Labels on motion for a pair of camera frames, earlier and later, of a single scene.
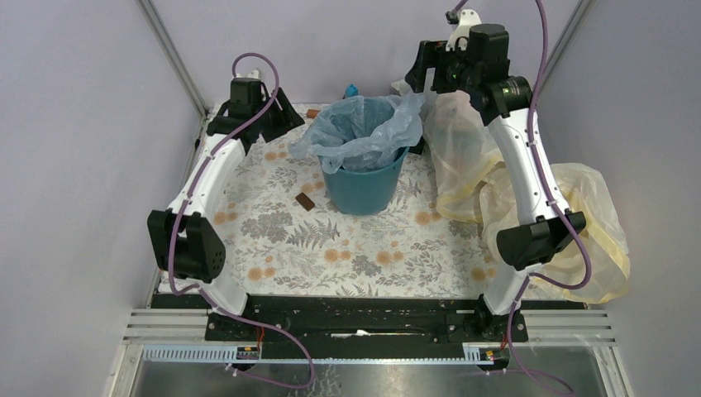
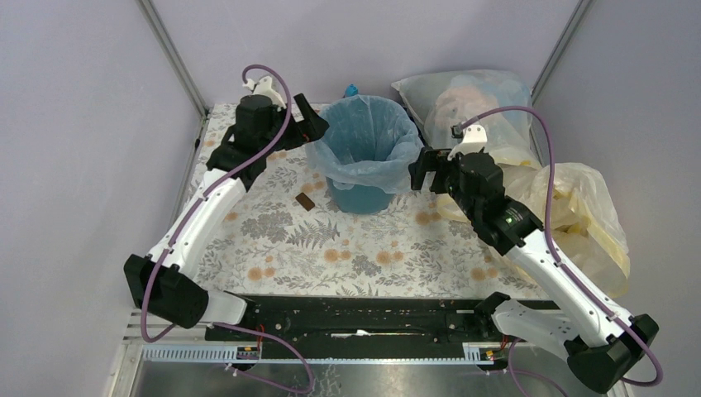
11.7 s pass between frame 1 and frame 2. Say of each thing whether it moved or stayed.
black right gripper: moved
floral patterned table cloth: stayed
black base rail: stayed
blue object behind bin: stayed
